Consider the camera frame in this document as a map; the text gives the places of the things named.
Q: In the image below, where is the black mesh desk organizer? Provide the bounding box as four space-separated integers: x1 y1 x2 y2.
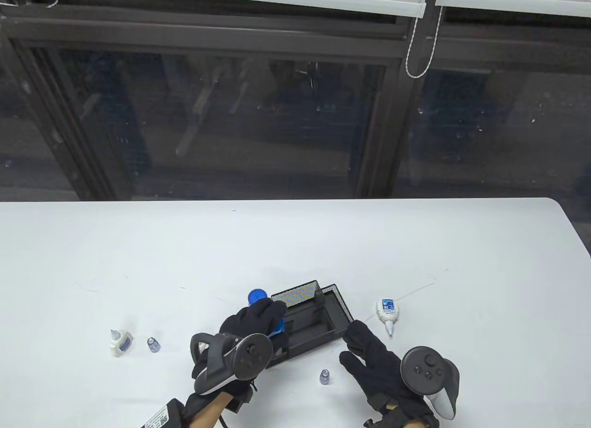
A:
263 279 356 369

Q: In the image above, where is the person's right forearm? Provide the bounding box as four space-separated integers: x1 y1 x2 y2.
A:
386 399 422 428

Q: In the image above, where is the person's right hand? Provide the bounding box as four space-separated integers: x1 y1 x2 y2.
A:
339 319 439 419

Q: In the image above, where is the dark window frame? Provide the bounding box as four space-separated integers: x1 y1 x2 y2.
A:
0 0 591 202

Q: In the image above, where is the person's left forearm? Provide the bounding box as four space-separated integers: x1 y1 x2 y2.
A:
185 393 234 428

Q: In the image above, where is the black wrist camera unit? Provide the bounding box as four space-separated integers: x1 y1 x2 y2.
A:
140 398 186 428

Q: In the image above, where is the person's left hand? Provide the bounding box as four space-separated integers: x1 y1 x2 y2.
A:
185 298 288 417

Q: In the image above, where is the small white glue bottle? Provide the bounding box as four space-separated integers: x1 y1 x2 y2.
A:
110 329 134 357
375 298 399 338

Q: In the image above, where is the black white tracking controller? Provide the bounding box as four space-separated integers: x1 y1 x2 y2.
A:
190 332 274 396
400 345 461 420

